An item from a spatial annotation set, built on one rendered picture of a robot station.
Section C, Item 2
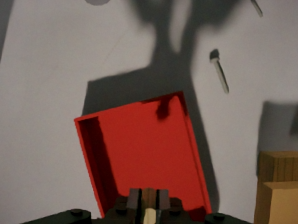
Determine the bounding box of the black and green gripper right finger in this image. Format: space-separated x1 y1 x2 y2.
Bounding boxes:
155 189 253 224

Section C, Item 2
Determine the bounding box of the red open tray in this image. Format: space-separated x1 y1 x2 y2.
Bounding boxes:
74 90 212 222

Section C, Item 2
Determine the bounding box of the grey flat washer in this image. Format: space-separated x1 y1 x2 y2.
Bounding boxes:
85 0 111 6

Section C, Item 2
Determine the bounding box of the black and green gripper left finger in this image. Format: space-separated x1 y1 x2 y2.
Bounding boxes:
21 188 142 224

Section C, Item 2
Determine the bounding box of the light wooden dowel pin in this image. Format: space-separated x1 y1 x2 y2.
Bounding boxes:
141 187 156 224

